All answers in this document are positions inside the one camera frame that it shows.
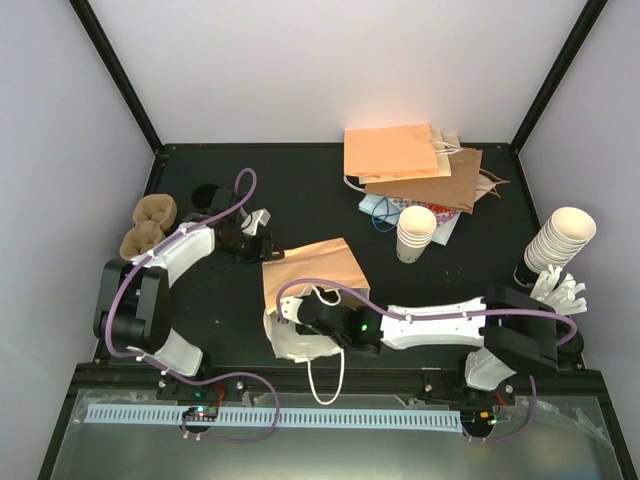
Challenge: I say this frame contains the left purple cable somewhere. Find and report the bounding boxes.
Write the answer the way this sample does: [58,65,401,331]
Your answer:
[105,167,259,386]

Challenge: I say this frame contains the black paper cup stack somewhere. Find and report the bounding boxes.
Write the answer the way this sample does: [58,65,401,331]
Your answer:
[191,184,219,211]

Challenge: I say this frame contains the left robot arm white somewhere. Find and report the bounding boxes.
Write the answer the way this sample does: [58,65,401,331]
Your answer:
[93,190,284,399]

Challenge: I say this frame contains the pulp cup carrier stack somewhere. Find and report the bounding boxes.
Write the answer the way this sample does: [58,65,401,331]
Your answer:
[119,194,177,260]

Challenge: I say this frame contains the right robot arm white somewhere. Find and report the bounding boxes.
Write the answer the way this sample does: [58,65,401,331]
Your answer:
[280,286,558,403]

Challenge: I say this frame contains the blue slotted cable duct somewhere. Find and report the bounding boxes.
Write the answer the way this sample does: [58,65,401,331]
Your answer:
[84,404,462,433]

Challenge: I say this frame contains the tall white cup stack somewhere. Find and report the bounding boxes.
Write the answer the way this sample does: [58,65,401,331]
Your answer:
[513,207,597,289]

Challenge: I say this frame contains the light blue paper bag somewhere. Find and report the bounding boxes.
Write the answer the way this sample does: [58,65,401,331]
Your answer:
[358,194,401,233]

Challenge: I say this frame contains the checkered paper bag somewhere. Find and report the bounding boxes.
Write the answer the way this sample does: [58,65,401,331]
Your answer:
[394,199,461,246]

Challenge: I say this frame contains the white paper cup stack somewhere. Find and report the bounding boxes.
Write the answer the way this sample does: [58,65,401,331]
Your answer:
[396,206,437,264]

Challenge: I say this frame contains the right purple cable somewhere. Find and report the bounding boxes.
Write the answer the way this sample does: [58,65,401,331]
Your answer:
[275,279,579,444]

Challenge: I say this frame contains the orange paper bag stack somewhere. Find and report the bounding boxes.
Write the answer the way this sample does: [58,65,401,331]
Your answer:
[343,124,462,192]

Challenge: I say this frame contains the brown kraft paper bag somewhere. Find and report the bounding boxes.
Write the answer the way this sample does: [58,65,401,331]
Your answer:
[364,148,483,214]

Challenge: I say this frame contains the black lid stack right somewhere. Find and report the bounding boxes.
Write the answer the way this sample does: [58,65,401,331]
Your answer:
[557,332,584,364]

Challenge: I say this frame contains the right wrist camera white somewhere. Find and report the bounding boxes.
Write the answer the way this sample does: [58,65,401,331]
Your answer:
[277,296,304,325]

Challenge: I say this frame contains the purple cable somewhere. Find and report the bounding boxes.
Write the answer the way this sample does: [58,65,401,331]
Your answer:
[275,279,579,444]
[105,167,259,386]

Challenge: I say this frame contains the orange paper bag white handles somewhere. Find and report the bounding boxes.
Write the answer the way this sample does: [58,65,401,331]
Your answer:
[262,238,370,406]

